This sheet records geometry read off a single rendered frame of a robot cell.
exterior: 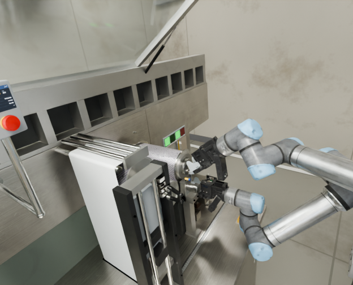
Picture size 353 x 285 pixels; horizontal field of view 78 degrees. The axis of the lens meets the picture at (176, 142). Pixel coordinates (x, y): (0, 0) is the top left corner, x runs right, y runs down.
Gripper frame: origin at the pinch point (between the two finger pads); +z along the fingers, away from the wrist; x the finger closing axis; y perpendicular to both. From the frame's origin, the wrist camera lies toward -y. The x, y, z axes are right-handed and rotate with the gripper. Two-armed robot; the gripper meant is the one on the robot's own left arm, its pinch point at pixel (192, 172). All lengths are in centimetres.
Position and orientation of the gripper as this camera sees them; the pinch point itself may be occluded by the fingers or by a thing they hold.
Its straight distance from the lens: 95.2
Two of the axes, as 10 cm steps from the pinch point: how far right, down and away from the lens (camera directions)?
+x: -5.5, 3.9, -7.4
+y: -6.1, -7.9, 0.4
